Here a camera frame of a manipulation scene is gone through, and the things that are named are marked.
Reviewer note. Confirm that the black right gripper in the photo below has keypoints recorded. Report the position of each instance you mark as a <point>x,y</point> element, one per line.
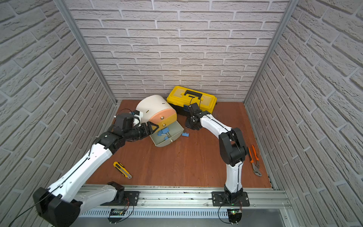
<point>188,123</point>

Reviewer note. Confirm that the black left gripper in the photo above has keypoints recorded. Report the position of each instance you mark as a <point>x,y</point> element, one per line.
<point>148,129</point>

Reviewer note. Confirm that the orange top drawer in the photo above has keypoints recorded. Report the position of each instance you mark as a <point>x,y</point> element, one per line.
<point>166,114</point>

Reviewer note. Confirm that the yellow drawer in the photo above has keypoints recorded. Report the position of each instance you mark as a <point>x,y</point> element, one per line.
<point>164,124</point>

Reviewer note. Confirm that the round white drawer cabinet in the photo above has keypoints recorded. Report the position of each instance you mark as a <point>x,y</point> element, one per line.
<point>150,106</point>

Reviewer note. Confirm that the grey bottom drawer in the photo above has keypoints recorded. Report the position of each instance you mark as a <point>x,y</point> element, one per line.
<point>167,135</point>

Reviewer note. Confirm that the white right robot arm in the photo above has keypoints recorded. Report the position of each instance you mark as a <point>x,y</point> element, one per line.
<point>232,147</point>

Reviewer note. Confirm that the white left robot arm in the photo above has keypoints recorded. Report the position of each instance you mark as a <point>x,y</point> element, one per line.
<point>59,204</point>

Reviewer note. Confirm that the yellow black toolbox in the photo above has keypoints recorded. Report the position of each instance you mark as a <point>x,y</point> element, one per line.
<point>180,98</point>

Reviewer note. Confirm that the yellow utility knife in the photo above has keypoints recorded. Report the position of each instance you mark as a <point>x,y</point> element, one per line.
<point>120,167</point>

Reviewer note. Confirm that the left circuit board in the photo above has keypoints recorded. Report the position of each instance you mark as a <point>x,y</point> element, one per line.
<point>117,215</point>

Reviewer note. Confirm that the circuit board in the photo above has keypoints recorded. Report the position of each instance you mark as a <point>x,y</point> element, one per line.
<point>117,215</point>
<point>234,216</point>

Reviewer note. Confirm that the right circuit board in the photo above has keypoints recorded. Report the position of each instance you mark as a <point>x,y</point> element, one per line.
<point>234,216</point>

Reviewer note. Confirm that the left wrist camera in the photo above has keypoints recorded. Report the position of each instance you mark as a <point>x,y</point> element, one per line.
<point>125,122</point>

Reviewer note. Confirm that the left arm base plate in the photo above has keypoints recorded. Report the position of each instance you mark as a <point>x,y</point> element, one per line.
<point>123,198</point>

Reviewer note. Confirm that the aluminium rail frame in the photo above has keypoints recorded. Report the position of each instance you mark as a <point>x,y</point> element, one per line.
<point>191,202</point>

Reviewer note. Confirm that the orange handled pliers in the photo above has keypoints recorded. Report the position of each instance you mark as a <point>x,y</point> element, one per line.
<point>254,160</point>

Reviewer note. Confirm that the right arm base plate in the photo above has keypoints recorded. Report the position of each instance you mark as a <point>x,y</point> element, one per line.
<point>225,199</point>

